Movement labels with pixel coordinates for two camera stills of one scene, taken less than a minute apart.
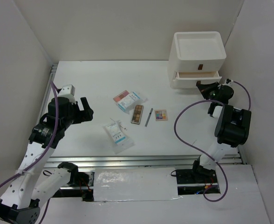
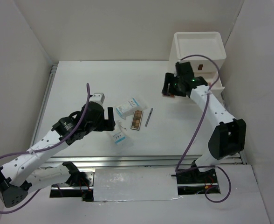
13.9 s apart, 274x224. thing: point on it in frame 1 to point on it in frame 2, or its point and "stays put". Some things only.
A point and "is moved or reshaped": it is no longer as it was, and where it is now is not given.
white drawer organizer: [195, 56] stays put
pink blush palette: [120, 95] to [170, 95]
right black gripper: [205, 89] to [170, 78]
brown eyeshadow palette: [137, 114] is moved or reshaped
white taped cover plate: [135, 184] stays put
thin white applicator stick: [120, 125] stays put
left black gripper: [84, 115] to [106, 124]
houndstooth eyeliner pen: [149, 115] stays put
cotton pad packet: [132, 100] to [129, 108]
